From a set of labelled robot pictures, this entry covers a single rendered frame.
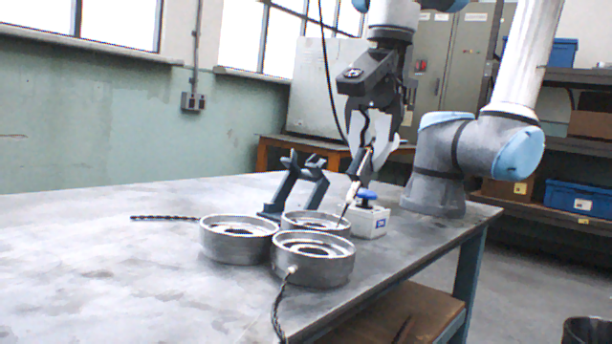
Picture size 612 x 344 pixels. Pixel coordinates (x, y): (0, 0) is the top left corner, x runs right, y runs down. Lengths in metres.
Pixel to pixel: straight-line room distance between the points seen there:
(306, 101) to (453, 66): 1.81
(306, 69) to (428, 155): 2.10
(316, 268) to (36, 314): 0.28
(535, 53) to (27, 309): 0.95
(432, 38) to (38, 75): 3.38
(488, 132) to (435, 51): 3.59
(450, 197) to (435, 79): 3.49
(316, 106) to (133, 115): 1.17
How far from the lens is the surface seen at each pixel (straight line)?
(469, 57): 4.50
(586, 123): 4.01
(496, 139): 1.02
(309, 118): 3.08
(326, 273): 0.56
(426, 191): 1.10
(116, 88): 2.39
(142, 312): 0.48
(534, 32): 1.09
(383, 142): 0.73
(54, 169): 2.29
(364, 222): 0.80
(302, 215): 0.76
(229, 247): 0.60
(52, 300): 0.52
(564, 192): 4.09
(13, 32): 2.07
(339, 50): 3.02
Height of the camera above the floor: 1.01
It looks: 8 degrees down
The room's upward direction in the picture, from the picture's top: 7 degrees clockwise
